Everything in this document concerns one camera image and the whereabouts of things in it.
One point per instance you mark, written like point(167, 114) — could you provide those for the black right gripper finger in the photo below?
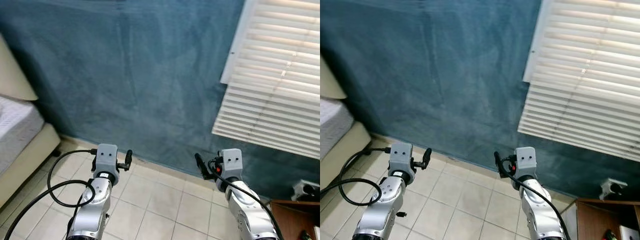
point(206, 172)
point(497, 159)
point(504, 171)
point(198, 161)

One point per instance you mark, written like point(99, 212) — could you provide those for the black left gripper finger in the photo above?
point(429, 155)
point(424, 159)
point(130, 157)
point(127, 161)

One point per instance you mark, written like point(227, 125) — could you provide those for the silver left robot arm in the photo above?
point(92, 210)
point(382, 210)

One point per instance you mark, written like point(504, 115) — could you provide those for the brown wooden cabinet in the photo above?
point(590, 220)
point(295, 220)

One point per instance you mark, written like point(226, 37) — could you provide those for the white window blind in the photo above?
point(585, 75)
point(275, 75)

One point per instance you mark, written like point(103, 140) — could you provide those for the small green black object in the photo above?
point(305, 235)
point(610, 235)

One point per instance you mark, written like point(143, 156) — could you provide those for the cream headboard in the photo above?
point(330, 82)
point(12, 75)

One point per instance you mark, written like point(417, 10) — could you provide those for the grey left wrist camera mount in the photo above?
point(401, 156)
point(106, 156)

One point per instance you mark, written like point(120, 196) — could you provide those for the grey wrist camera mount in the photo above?
point(401, 156)
point(526, 159)
point(231, 160)
point(106, 156)

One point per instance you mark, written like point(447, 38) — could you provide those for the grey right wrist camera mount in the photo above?
point(231, 160)
point(526, 159)

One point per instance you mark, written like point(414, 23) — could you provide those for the cream bed frame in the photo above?
point(345, 150)
point(30, 165)

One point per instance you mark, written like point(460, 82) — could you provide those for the white wall socket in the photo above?
point(302, 189)
point(611, 187)

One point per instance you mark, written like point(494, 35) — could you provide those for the white window frame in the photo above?
point(237, 45)
point(537, 45)

